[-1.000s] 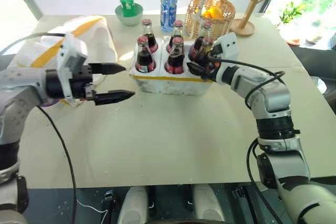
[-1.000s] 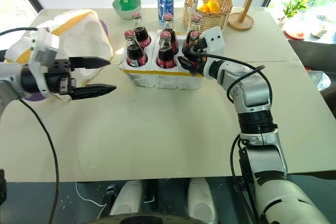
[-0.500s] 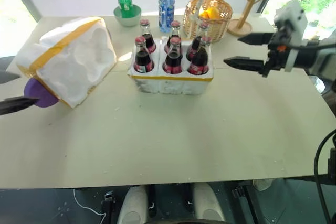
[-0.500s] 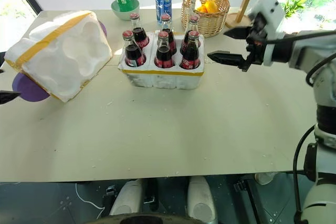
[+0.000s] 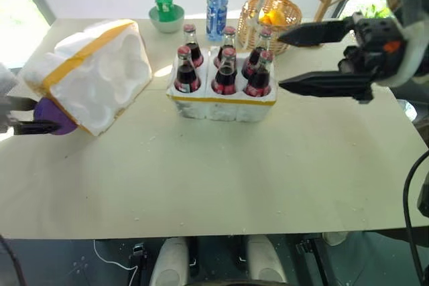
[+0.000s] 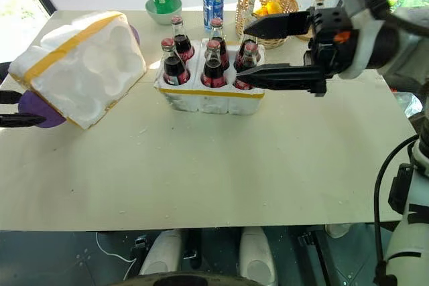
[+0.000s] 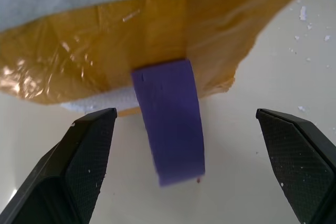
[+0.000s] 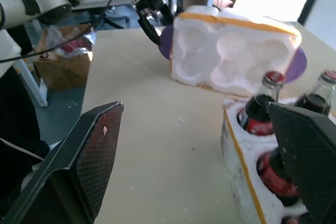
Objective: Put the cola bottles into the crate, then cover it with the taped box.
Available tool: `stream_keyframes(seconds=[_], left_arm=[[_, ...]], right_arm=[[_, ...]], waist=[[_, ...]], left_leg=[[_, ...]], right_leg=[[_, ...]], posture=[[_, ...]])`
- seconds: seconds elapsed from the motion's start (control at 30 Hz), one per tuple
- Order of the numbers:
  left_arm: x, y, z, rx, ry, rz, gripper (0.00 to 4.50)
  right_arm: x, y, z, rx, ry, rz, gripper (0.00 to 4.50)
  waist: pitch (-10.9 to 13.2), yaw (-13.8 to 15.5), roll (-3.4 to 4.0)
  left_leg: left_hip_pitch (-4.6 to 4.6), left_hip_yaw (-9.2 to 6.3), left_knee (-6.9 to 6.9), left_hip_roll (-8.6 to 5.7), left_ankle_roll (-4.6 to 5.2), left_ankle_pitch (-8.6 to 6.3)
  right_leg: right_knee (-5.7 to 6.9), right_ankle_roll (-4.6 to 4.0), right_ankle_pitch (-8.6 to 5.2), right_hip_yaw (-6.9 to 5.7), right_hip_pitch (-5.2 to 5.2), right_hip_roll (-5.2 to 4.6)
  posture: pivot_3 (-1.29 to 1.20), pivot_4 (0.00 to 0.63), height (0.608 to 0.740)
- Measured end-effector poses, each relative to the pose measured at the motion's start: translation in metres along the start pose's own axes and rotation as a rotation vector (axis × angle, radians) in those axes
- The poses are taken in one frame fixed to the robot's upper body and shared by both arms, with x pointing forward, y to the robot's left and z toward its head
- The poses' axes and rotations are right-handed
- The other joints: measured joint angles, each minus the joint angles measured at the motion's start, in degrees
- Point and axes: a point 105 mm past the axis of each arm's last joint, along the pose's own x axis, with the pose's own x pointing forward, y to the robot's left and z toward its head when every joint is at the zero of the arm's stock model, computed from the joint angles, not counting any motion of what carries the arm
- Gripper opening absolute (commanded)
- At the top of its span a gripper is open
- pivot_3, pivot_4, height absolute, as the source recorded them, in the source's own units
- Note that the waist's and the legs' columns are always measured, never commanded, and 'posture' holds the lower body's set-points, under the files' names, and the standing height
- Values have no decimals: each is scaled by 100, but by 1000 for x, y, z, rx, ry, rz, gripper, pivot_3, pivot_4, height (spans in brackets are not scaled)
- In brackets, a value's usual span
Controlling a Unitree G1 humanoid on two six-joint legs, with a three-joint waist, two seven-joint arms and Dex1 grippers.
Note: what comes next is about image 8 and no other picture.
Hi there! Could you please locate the white metal table frame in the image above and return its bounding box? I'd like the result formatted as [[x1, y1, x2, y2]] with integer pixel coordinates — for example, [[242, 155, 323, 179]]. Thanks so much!
[[13, 58, 49, 108]]

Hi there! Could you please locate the glass cola bottle red cap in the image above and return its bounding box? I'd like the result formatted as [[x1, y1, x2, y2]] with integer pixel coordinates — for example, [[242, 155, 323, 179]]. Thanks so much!
[[256, 148, 301, 207], [293, 69, 336, 118], [239, 71, 287, 137]]

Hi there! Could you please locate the clear plastic bag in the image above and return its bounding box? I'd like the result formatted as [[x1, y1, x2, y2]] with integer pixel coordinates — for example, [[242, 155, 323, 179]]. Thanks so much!
[[45, 25, 95, 57]]

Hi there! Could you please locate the white foam crate yellow tape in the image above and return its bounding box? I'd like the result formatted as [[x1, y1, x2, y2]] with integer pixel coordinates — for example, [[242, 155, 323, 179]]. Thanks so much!
[[220, 97, 336, 224]]

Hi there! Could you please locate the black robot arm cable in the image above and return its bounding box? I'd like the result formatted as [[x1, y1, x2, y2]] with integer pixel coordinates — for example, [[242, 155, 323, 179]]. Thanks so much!
[[0, 0, 118, 63]]

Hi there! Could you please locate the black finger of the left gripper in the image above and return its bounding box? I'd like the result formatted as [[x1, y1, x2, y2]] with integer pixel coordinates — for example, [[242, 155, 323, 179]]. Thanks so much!
[[137, 11, 163, 47], [159, 3, 176, 26]]

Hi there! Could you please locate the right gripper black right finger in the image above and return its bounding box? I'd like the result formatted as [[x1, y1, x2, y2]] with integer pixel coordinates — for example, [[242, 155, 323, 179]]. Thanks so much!
[[266, 101, 336, 224]]

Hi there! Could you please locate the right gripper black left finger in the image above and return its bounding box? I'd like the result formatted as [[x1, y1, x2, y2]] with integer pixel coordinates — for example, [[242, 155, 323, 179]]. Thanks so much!
[[0, 101, 124, 224]]

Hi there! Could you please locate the thin white cable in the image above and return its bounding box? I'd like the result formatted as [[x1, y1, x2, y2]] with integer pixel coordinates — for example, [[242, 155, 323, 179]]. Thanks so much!
[[0, 136, 46, 162]]

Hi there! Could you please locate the white robot body shell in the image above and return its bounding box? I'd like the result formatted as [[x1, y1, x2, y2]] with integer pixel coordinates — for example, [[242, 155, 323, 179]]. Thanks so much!
[[0, 29, 23, 78]]

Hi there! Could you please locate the white foam lid yellow tape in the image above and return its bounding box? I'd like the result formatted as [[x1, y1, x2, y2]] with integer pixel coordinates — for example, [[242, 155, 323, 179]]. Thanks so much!
[[169, 5, 303, 98]]

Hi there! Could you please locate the purple round mat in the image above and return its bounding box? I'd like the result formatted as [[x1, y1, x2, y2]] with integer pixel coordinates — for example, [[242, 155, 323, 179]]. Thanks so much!
[[158, 24, 308, 83]]

